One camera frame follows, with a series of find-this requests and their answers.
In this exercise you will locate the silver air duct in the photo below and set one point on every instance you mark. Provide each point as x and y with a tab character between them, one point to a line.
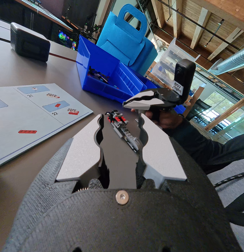
230	61

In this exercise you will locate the black-legged table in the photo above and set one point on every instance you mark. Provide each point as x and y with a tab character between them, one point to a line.
45	13

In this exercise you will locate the pile of toy bricks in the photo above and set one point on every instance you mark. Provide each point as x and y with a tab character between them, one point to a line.
97	75

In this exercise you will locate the rainbow-lit computer case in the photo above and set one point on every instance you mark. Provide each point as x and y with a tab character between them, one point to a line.
64	38

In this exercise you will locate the printed instruction sheet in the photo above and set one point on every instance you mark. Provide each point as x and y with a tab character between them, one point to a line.
35	118

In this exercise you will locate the clear plastic drawer stack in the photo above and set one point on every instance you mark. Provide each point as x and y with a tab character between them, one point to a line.
169	59

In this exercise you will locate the grey desk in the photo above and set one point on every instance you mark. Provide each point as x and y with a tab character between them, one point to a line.
55	74

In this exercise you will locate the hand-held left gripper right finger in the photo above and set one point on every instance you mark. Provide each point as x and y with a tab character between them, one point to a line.
161	157

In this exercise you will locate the blue felt bag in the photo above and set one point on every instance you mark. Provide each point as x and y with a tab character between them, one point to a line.
122	39

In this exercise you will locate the person's grey hoodie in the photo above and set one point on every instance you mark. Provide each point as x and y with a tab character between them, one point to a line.
228	196

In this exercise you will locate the blue plastic bin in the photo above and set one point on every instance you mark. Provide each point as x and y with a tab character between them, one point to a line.
98	59
149	82

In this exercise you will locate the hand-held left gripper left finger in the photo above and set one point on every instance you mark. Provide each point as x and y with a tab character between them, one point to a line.
82	157

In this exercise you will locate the black digital timer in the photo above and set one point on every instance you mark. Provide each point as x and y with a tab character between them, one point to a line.
29	41

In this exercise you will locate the black office chair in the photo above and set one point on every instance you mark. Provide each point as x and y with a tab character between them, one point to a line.
198	108

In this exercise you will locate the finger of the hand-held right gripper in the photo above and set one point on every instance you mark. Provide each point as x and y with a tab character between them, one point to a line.
137	106
143	95

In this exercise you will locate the person's right hand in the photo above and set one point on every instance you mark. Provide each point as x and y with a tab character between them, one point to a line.
169	120

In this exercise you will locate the grey toy brick vehicle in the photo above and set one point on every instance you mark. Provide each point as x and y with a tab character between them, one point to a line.
122	130

